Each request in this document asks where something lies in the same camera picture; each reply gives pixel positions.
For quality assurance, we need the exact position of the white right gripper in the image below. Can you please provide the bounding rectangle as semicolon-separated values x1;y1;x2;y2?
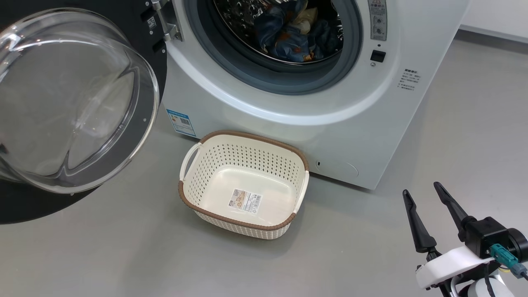
402;181;493;291

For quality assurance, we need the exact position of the blue cartoon print garment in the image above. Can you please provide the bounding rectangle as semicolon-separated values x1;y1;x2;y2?
252;0;344;63

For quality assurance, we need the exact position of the cream cloth garment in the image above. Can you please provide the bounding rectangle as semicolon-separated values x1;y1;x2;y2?
294;6;320;35

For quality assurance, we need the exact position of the black glass washing machine door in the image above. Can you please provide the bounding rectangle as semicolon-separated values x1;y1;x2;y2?
0;0;169;225

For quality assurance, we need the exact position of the white front-load washing machine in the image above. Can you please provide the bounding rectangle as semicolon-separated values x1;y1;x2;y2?
159;0;471;191

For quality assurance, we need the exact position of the paper basket label sticker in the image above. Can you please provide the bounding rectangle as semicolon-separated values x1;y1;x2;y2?
229;189;263;214

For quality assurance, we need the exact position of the cream perforated basket brown rim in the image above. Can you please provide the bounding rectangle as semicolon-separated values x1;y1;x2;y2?
178;130;310;240

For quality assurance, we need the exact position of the grey rubber door gasket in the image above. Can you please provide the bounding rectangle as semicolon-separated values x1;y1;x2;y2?
184;0;364;96

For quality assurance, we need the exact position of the metal door hinge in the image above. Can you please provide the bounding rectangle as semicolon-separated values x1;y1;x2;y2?
151;0;184;42

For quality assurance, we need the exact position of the small black text label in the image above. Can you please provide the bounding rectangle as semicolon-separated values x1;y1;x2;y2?
397;68;422;93

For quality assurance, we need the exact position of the grey warning sticker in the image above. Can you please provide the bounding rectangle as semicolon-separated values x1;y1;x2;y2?
368;0;388;41

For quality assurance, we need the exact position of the blue energy label sticker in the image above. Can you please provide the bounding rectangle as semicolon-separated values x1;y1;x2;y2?
166;108;197;137

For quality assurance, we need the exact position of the steel perforated drum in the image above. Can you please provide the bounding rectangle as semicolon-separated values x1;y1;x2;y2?
212;0;345;66

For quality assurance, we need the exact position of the teal connector camera cable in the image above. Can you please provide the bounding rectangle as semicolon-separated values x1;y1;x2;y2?
490;243;528;281

